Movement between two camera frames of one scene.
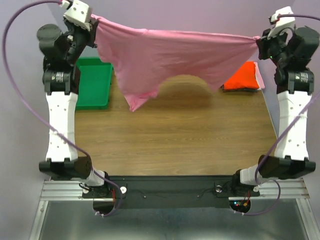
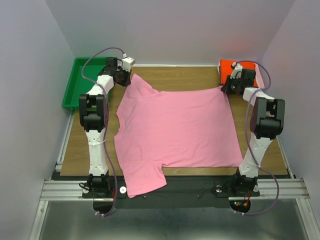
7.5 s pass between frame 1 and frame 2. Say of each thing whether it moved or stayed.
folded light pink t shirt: stayed
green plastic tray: stayed
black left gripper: moved
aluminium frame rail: stayed
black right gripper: moved
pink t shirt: moved
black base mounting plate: stayed
